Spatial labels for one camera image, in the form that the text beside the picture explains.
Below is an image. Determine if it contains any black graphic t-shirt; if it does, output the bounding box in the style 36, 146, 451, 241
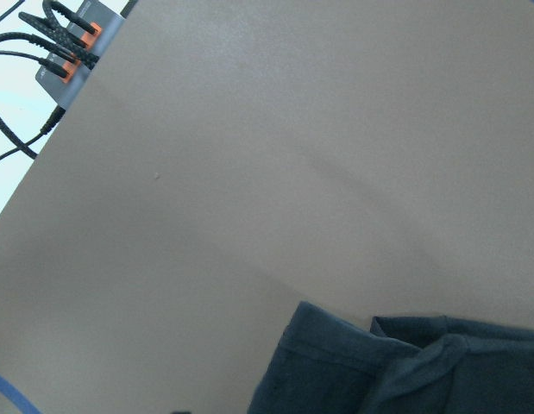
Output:
248, 302, 534, 413

